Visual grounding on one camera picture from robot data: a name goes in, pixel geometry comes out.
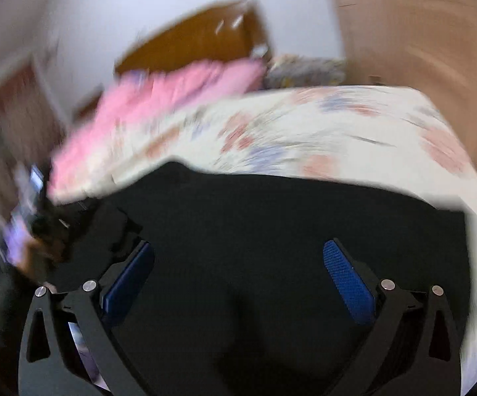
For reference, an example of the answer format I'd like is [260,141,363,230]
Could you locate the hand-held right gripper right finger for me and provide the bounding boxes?
[323,238,462,396]

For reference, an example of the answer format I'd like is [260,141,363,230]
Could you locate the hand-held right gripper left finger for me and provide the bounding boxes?
[18,239,157,396]

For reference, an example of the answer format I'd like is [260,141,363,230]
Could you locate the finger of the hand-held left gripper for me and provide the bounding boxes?
[90,202,144,262]

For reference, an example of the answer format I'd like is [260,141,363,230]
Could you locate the black pants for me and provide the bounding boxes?
[49,161,476,396]

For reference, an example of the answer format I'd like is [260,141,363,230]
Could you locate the patterned reddish curtain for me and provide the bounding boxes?
[0,61,66,219]

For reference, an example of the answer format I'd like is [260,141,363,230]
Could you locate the pink quilt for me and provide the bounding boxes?
[51,58,266,203]

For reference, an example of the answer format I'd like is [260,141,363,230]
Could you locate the floral bed sheet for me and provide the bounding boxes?
[51,86,477,396]

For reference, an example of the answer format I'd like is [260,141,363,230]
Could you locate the wooden bed headboard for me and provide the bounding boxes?
[115,0,273,76]

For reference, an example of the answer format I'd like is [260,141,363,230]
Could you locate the nightstand with floral cover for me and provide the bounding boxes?
[262,54,347,90]

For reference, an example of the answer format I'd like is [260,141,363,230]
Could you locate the light wooden wardrobe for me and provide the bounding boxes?
[320,0,477,199]

